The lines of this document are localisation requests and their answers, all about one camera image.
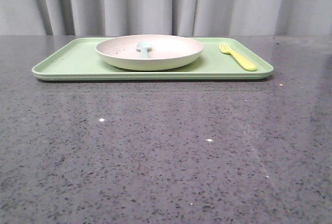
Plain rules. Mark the light blue plastic spoon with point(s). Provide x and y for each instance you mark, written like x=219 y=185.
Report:
x=144 y=47

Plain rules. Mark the yellow plastic fork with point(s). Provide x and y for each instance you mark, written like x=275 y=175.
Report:
x=245 y=63

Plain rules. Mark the grey pleated curtain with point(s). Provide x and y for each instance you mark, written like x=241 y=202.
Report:
x=176 y=17

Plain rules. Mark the cream round plate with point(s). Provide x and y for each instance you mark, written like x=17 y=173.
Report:
x=167 y=52

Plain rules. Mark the light green plastic tray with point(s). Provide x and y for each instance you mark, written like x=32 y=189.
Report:
x=78 y=60

